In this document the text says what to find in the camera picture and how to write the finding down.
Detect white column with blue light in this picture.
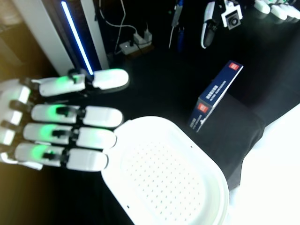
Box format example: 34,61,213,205
11,0,110,77

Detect white power strip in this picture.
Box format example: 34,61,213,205
119,38,144,56

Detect white plug adapter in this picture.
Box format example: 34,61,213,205
142,22,153,45

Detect white rounded plastic tray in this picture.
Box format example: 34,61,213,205
100,116,230,225

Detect blue and white hanging device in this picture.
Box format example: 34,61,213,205
168,0,186,53

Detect blue cardboard box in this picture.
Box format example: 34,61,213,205
187,60,244,133

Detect black table cloth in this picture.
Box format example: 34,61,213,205
0,92,267,225

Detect white power cable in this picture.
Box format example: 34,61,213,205
98,0,139,36

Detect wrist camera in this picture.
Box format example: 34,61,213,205
221,0,244,30

